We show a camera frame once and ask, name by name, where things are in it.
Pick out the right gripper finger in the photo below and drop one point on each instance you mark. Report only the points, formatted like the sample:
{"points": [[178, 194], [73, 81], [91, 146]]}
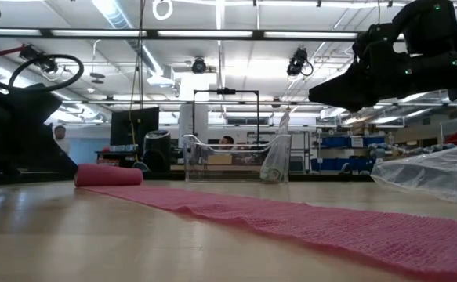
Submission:
{"points": [[342, 92]]}

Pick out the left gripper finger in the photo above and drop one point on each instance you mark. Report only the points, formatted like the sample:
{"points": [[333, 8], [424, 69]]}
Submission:
{"points": [[57, 160]]}

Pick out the pink slider tag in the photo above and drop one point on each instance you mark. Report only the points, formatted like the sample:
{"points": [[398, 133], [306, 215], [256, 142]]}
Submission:
{"points": [[106, 175]]}

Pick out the clear plastic bag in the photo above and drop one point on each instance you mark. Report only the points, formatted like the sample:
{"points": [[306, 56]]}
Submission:
{"points": [[428, 172]]}

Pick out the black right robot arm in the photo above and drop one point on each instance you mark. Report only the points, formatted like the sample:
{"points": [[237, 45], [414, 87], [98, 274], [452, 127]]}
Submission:
{"points": [[428, 23]]}

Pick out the person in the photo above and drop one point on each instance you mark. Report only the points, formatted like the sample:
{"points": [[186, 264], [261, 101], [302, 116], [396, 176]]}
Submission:
{"points": [[226, 142], [60, 135]]}

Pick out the blue storage bin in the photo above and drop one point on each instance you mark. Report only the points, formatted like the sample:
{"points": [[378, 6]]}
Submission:
{"points": [[334, 141], [330, 164]]}

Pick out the black monitor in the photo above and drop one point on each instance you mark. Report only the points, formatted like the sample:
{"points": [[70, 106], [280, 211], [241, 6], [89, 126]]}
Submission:
{"points": [[134, 125]]}

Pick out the thin translucent liner bag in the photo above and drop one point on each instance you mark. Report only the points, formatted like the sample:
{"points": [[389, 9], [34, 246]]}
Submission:
{"points": [[277, 152]]}

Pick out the black cylindrical bin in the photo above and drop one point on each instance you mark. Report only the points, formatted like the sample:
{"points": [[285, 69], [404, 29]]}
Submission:
{"points": [[157, 150]]}

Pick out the green labelled packet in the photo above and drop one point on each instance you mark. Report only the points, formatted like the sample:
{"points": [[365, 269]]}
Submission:
{"points": [[269, 174]]}

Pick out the clear acrylic bin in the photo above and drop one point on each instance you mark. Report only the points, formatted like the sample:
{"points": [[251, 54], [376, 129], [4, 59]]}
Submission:
{"points": [[196, 156]]}

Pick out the black tubular stand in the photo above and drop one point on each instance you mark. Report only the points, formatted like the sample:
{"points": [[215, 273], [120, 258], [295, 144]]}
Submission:
{"points": [[193, 117]]}

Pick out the black overhead camera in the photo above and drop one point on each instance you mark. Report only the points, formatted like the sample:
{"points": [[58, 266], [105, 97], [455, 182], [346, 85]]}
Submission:
{"points": [[198, 66], [296, 62]]}

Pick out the black frame bar with lights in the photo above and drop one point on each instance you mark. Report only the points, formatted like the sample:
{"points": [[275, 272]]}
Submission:
{"points": [[151, 34]]}

